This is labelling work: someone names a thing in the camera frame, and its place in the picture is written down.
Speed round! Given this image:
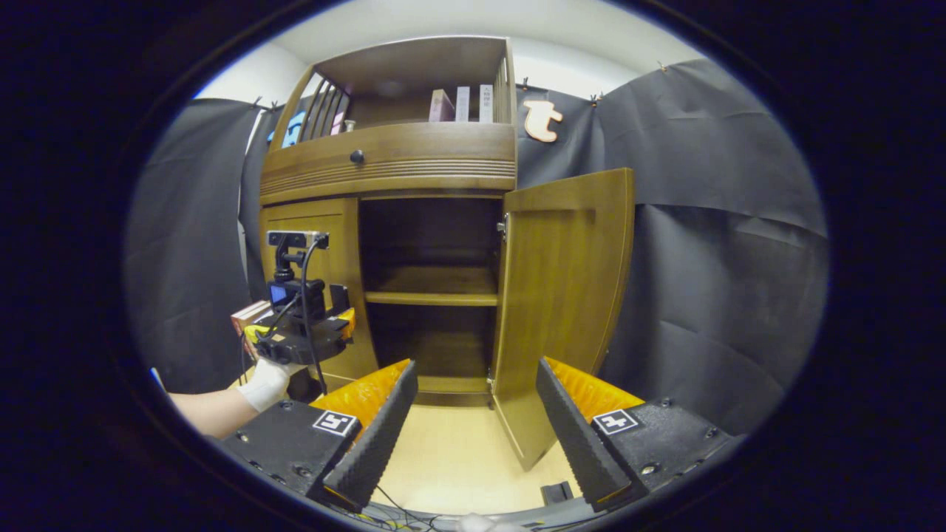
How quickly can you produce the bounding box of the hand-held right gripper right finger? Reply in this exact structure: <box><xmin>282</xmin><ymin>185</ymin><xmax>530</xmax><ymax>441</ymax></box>
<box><xmin>536</xmin><ymin>356</ymin><xmax>743</xmax><ymax>512</ymax></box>

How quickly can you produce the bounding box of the red book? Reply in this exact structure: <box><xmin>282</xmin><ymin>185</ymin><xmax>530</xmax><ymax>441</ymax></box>
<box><xmin>231</xmin><ymin>299</ymin><xmax>274</xmax><ymax>337</ymax></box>

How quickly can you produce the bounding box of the wooden double-door shoe cabinet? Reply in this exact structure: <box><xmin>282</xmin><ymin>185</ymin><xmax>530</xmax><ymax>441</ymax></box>
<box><xmin>257</xmin><ymin>35</ymin><xmax>518</xmax><ymax>407</ymax></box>

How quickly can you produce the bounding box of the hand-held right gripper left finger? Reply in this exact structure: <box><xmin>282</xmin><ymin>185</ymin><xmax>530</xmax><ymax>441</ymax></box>
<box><xmin>220</xmin><ymin>359</ymin><xmax>419</xmax><ymax>512</ymax></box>

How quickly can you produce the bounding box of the black backdrop cloth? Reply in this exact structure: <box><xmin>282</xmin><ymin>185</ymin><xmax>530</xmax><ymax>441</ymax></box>
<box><xmin>122</xmin><ymin>59</ymin><xmax>828</xmax><ymax>437</ymax></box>

